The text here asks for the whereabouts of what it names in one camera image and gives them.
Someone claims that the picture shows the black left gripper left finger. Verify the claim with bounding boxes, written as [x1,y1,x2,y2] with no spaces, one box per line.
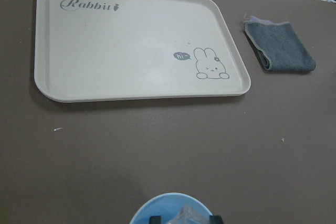
[149,216,161,224]

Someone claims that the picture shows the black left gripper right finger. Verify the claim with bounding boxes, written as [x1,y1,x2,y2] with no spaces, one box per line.
[210,215,222,224]

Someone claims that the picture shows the light blue cup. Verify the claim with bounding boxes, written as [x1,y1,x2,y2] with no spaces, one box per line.
[130,193,212,223]

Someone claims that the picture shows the grey folded cloth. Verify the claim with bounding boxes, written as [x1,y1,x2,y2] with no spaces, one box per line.
[244,16,316,72]

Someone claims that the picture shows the cream rabbit tray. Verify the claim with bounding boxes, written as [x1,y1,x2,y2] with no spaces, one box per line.
[34,0,251,103]

